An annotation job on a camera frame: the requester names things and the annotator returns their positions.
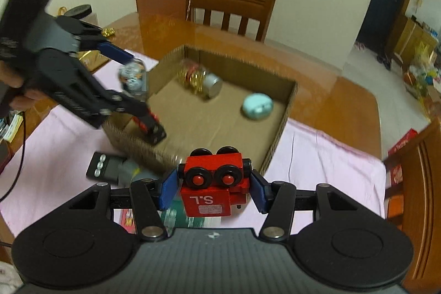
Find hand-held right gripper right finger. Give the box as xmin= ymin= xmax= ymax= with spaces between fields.
xmin=250 ymin=170 xmax=359 ymax=243

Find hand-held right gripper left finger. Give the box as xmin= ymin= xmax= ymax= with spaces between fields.
xmin=67 ymin=166 xmax=181 ymax=243

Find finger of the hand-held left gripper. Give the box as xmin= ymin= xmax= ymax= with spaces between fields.
xmin=57 ymin=16 xmax=135 ymax=64
xmin=90 ymin=80 xmax=149 ymax=117

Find clear correction tape dispenser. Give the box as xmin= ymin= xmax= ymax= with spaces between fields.
xmin=118 ymin=58 xmax=150 ymax=98

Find black toy car red wheels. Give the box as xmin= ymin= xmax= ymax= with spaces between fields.
xmin=133 ymin=106 xmax=168 ymax=145

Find red wooden toy train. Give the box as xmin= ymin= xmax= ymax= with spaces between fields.
xmin=177 ymin=146 xmax=254 ymax=217

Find cardboard box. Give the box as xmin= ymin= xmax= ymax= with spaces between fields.
xmin=103 ymin=44 xmax=299 ymax=177

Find bottle of golden capsules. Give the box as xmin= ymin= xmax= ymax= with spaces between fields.
xmin=177 ymin=60 xmax=224 ymax=100

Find teal round case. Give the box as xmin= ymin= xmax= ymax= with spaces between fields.
xmin=242 ymin=92 xmax=274 ymax=120

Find person's left hand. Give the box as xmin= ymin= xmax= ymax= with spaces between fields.
xmin=0 ymin=60 xmax=46 ymax=113

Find golden tissue box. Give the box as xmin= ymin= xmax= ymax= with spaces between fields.
xmin=77 ymin=27 xmax=116 ymax=71

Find white bottle with green label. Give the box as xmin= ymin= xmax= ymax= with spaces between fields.
xmin=162 ymin=196 xmax=224 ymax=229

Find grey cat figure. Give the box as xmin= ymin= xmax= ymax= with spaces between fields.
xmin=117 ymin=158 xmax=173 ymax=186

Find pink card deck box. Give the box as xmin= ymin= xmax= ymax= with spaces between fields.
xmin=119 ymin=208 xmax=138 ymax=233

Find black digital timer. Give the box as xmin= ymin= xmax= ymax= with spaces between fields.
xmin=86 ymin=152 xmax=122 ymax=182

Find pink towel cloth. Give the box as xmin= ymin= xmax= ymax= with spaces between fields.
xmin=0 ymin=48 xmax=386 ymax=239

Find red gift box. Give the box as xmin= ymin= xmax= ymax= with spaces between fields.
xmin=388 ymin=129 xmax=418 ymax=158

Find wooden chair with grooved back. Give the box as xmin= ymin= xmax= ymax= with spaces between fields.
xmin=382 ymin=118 xmax=441 ymax=281

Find pile of yellow plastic bags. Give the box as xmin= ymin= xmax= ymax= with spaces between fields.
xmin=403 ymin=39 xmax=441 ymax=115

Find wooden cabinet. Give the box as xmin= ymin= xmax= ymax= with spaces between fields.
xmin=386 ymin=17 xmax=438 ymax=71

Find black cable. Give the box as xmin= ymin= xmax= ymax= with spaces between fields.
xmin=0 ymin=111 xmax=25 ymax=201

